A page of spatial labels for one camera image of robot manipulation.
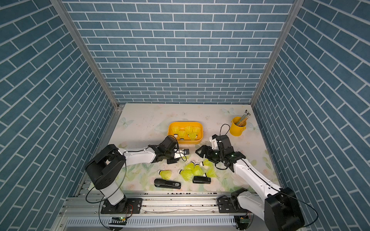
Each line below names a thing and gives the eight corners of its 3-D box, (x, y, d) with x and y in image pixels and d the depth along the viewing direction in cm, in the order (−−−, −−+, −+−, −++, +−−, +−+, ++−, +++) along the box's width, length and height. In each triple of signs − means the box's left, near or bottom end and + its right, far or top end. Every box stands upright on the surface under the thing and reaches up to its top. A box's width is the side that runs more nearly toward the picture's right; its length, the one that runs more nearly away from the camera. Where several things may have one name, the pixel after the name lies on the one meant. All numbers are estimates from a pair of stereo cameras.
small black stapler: (192, 183, 83) (192, 181, 81) (192, 178, 85) (192, 176, 83) (210, 183, 83) (211, 181, 81) (209, 178, 85) (210, 176, 83)
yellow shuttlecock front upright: (193, 176, 85) (193, 175, 83) (193, 164, 90) (193, 162, 88) (203, 176, 85) (203, 175, 84) (202, 164, 90) (203, 162, 88)
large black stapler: (155, 186, 82) (153, 183, 78) (156, 180, 84) (155, 177, 80) (180, 189, 81) (180, 187, 77) (181, 184, 83) (181, 181, 79)
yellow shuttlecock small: (184, 170, 88) (184, 169, 86) (184, 162, 91) (184, 160, 89) (194, 170, 88) (194, 169, 86) (194, 162, 91) (194, 160, 89)
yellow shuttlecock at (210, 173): (202, 178, 85) (203, 175, 82) (202, 170, 88) (202, 167, 85) (216, 178, 85) (217, 175, 82) (215, 170, 88) (216, 167, 85)
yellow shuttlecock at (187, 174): (177, 181, 84) (177, 180, 82) (178, 170, 88) (178, 169, 86) (192, 181, 84) (192, 180, 82) (192, 170, 88) (192, 169, 86)
